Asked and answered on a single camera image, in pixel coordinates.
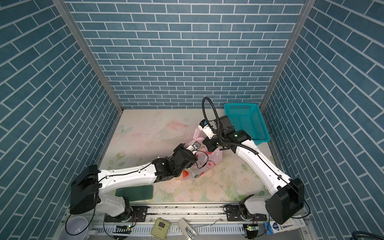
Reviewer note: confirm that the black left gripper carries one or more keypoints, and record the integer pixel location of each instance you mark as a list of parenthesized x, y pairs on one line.
[(192, 161)]

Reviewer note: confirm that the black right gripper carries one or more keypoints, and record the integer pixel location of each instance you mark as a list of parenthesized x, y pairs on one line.
[(207, 141)]

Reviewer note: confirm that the pink plastic bag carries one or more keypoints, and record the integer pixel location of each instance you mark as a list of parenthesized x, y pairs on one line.
[(206, 160)]

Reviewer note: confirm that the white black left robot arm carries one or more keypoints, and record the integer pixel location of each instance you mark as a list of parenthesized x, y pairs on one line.
[(91, 189)]

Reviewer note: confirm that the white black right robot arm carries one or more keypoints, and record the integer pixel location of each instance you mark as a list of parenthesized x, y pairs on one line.
[(287, 194)]

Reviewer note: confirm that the teal plastic basket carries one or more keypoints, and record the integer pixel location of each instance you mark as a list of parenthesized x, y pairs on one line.
[(248, 117)]

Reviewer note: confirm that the green timer device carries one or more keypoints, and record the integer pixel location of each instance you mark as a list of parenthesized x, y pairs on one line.
[(160, 229)]

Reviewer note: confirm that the grey remote device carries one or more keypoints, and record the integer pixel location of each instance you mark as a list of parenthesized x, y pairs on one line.
[(187, 230)]

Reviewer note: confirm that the white blue box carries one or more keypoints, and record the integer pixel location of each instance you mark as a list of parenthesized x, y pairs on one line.
[(272, 227)]

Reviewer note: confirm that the white bowl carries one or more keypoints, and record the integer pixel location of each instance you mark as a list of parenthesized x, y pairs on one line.
[(75, 229)]

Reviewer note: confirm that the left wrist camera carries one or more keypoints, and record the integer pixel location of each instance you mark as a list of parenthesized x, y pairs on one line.
[(195, 146)]

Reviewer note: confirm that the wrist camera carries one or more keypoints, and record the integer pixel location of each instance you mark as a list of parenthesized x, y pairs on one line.
[(206, 129), (195, 146)]

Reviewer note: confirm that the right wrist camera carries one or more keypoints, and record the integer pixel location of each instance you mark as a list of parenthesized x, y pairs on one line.
[(206, 129)]

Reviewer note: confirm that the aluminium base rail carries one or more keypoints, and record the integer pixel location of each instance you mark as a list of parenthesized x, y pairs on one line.
[(205, 219)]

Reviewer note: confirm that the aluminium corner post right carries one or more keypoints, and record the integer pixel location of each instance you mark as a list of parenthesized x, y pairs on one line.
[(304, 14)]

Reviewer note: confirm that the aluminium corner post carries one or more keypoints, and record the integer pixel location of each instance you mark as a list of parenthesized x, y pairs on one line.
[(304, 14), (78, 36)]

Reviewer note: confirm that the aluminium corner post left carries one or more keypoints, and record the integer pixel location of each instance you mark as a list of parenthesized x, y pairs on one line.
[(78, 36)]

